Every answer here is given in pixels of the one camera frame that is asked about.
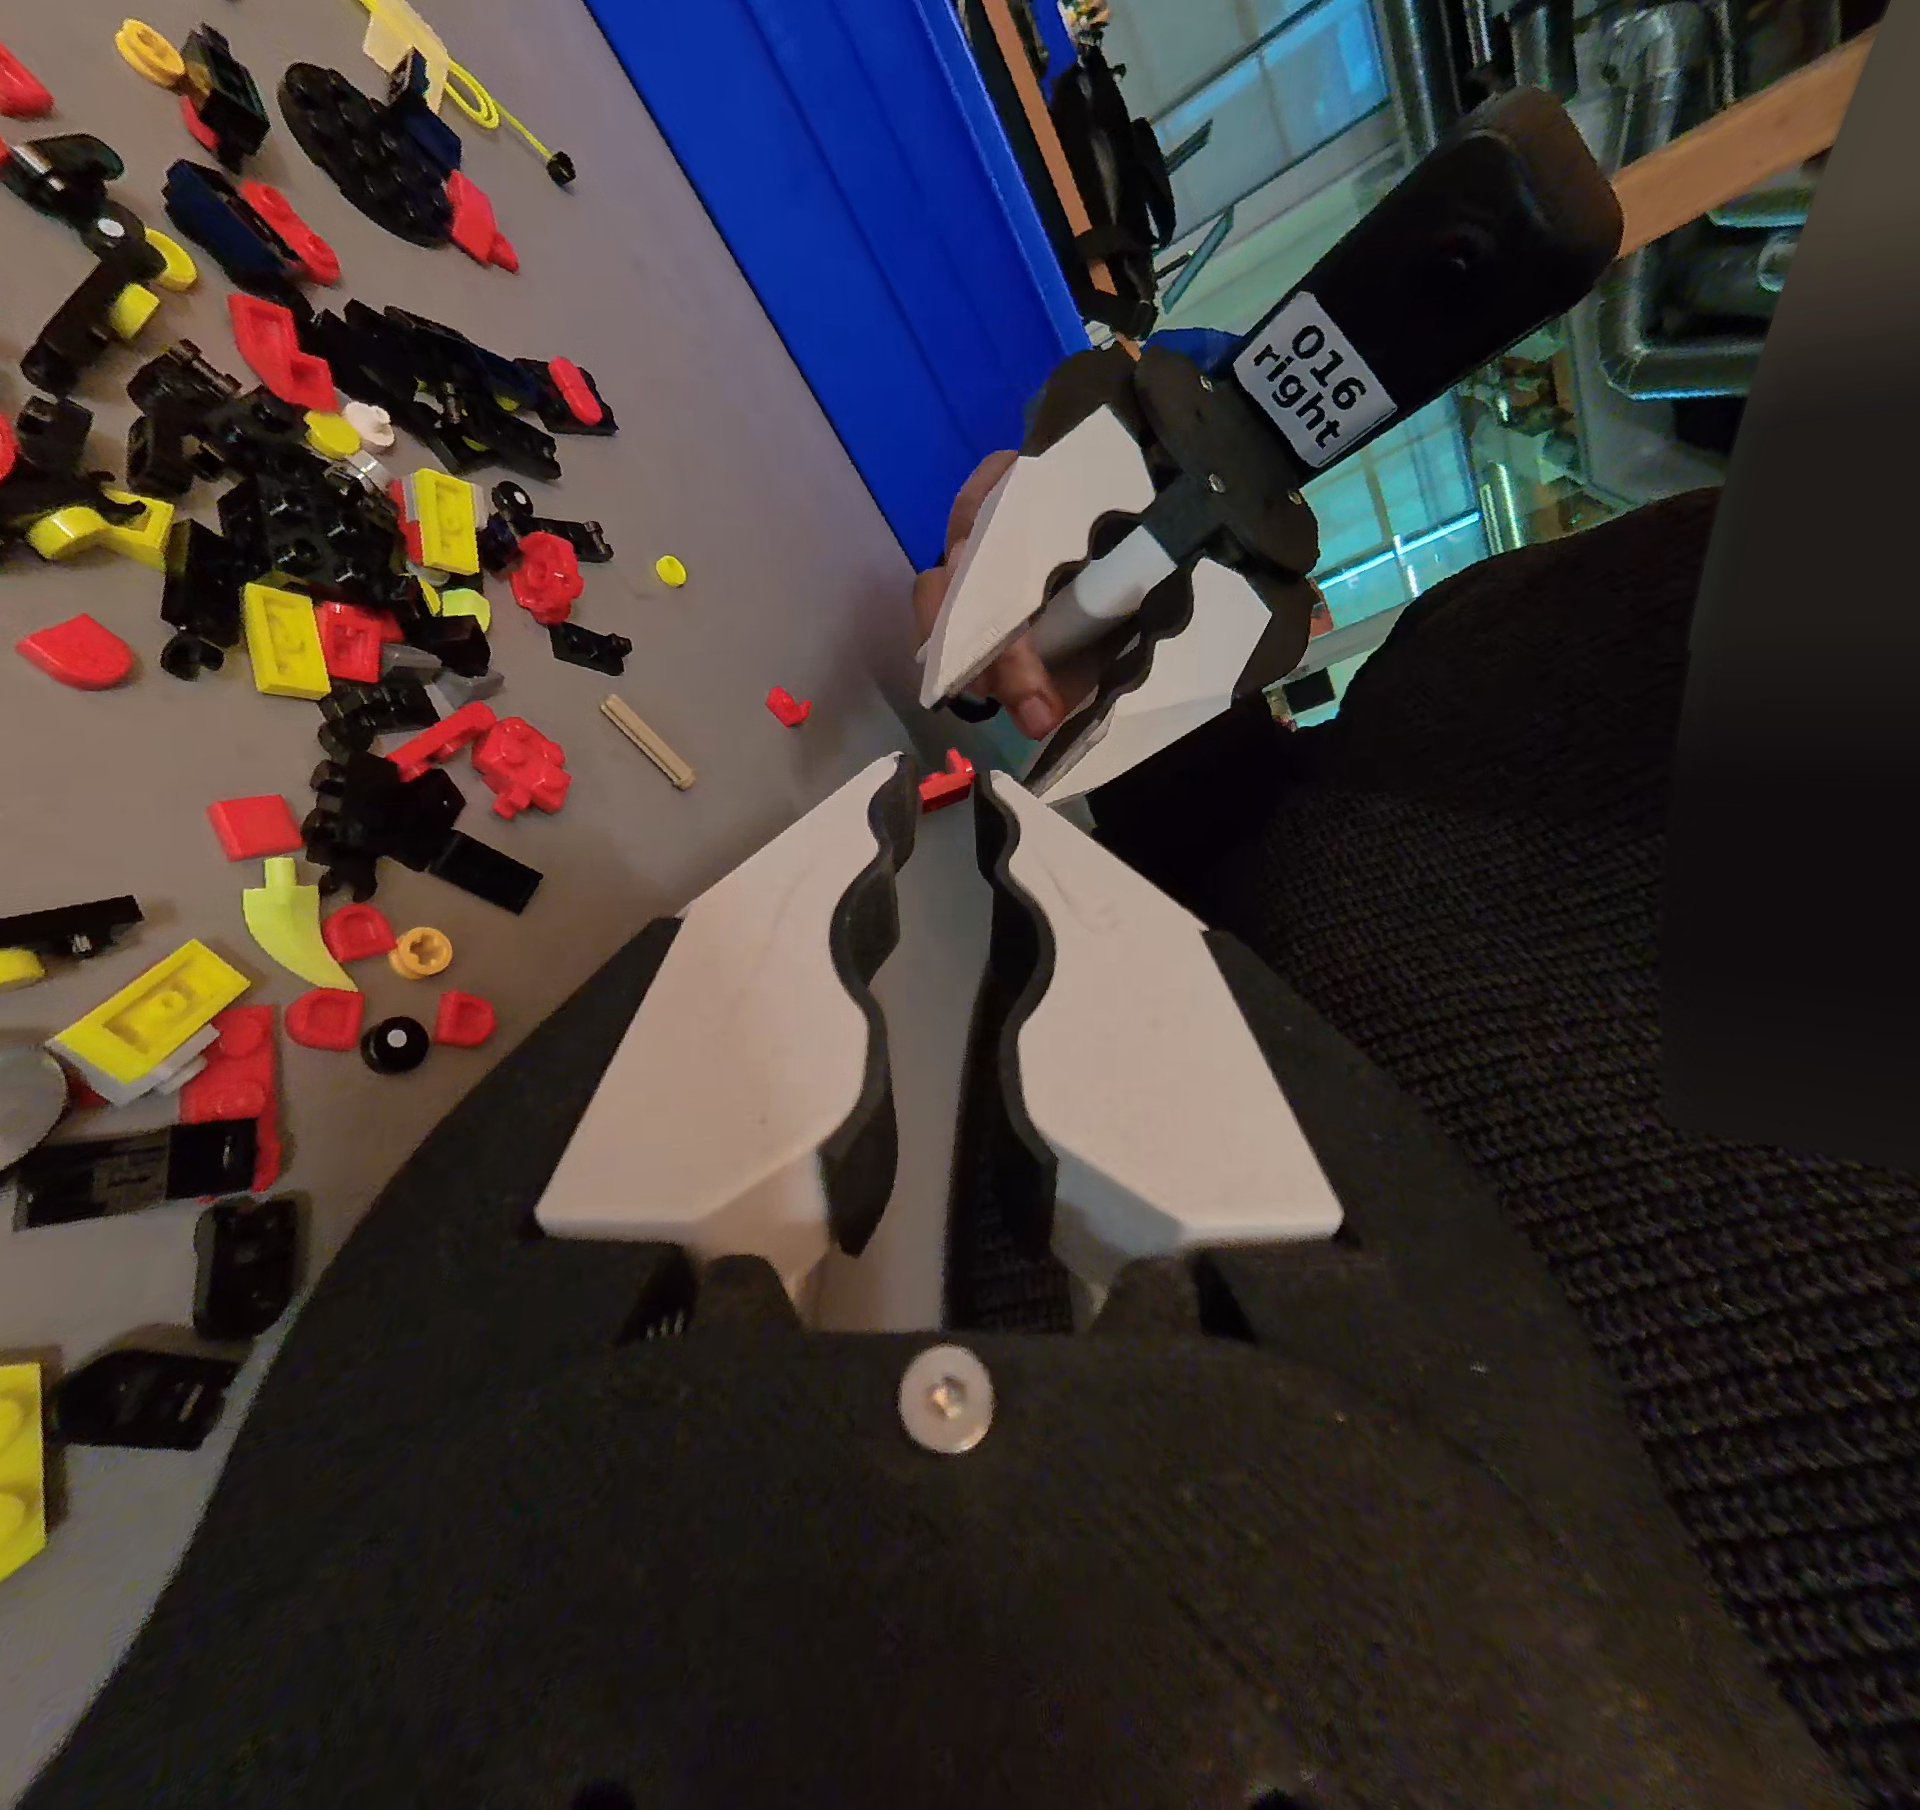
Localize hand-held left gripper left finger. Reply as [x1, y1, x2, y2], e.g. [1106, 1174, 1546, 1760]
[533, 752, 924, 1260]

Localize person's right hand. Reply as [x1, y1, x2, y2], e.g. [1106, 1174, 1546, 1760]
[911, 449, 1074, 741]

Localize blue plastic bin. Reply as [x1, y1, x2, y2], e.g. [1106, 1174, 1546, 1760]
[549, 0, 1102, 578]

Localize black strapped bag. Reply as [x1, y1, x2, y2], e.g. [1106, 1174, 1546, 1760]
[1038, 31, 1183, 341]

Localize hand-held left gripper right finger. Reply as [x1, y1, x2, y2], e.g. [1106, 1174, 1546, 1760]
[972, 771, 1347, 1297]

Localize black round lego plate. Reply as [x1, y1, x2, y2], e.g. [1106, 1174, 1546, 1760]
[275, 59, 465, 252]

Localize thin wooden edge strip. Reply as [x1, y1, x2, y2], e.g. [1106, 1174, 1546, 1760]
[934, 0, 1149, 349]

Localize yellow string with black ends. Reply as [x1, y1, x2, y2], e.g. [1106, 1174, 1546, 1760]
[252, 0, 583, 187]

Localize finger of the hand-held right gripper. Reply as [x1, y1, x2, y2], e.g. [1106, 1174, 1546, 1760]
[1032, 563, 1280, 802]
[916, 404, 1163, 710]

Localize pile of lego pieces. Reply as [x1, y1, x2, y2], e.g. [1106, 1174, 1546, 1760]
[0, 17, 619, 1586]

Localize red lego plate with handle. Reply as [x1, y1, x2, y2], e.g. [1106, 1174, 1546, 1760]
[444, 170, 522, 275]

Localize wooden beam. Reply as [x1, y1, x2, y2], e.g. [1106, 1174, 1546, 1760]
[1606, 27, 1890, 264]

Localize tan lego axle pin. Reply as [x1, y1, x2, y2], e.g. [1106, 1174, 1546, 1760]
[598, 693, 698, 793]

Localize person's black knit sweater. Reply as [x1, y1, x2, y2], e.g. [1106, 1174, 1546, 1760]
[1086, 488, 1920, 1810]

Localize silver ventilation pipes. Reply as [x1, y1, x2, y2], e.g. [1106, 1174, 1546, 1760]
[1343, 0, 1894, 408]

